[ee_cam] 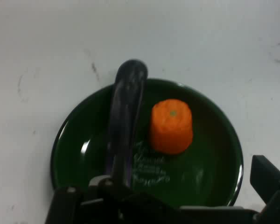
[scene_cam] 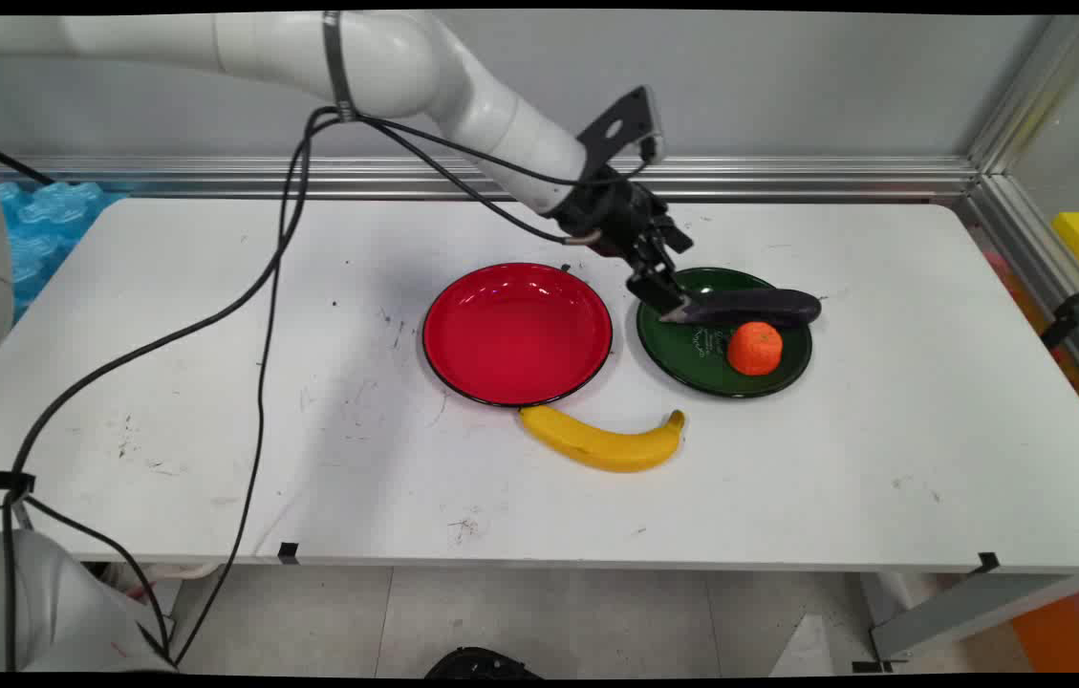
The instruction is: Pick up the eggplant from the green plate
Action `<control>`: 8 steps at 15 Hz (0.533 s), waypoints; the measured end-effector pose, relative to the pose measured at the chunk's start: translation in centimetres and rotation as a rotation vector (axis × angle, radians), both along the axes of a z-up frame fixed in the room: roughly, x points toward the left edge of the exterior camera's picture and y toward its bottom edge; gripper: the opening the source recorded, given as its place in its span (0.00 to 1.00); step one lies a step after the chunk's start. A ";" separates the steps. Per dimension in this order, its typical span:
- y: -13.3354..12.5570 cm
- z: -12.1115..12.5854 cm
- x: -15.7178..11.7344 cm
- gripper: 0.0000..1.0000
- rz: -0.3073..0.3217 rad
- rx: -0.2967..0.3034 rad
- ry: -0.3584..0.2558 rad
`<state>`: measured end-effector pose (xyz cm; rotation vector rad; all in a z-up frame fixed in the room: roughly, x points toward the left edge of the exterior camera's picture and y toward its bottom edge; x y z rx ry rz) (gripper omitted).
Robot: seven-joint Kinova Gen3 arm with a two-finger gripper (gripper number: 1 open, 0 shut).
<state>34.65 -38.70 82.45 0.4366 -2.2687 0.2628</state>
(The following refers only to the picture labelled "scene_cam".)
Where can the black round object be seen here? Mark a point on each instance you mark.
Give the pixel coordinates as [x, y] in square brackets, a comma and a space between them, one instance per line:
[482, 663]

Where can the aluminium back rail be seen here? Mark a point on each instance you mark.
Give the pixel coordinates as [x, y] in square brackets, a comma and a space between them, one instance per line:
[787, 177]

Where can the yellow banana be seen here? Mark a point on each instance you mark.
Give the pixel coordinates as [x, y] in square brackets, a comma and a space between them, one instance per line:
[601, 447]

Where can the aluminium side rail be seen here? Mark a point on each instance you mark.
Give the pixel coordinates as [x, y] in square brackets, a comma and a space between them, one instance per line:
[1041, 277]

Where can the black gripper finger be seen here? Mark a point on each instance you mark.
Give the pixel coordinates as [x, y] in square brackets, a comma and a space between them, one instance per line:
[661, 294]
[679, 239]

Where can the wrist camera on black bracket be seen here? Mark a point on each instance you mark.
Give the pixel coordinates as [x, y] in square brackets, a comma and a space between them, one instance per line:
[630, 124]

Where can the red plate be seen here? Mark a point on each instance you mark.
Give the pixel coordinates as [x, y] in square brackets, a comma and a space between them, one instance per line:
[515, 334]

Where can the orange box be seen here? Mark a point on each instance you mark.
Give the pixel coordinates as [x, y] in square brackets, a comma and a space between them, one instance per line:
[1074, 626]

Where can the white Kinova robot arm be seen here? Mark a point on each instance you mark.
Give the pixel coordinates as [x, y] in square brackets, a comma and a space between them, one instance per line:
[386, 57]

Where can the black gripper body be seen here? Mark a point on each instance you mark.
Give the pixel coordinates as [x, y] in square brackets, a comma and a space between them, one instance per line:
[611, 215]

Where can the dark purple eggplant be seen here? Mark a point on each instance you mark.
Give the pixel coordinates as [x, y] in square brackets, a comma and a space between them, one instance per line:
[759, 306]

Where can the orange mandarin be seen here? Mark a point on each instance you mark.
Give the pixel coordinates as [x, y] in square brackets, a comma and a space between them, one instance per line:
[754, 349]

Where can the green plate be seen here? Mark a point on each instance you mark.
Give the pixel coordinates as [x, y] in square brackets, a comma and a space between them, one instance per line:
[692, 358]

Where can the black tape piece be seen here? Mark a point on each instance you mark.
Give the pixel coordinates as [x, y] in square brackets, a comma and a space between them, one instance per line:
[288, 552]
[986, 563]

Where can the grey table leg with foot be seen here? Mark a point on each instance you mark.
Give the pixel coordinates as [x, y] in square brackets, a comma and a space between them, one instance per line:
[185, 612]

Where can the aluminium corner post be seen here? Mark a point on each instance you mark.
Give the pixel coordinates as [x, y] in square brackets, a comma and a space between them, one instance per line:
[1041, 91]

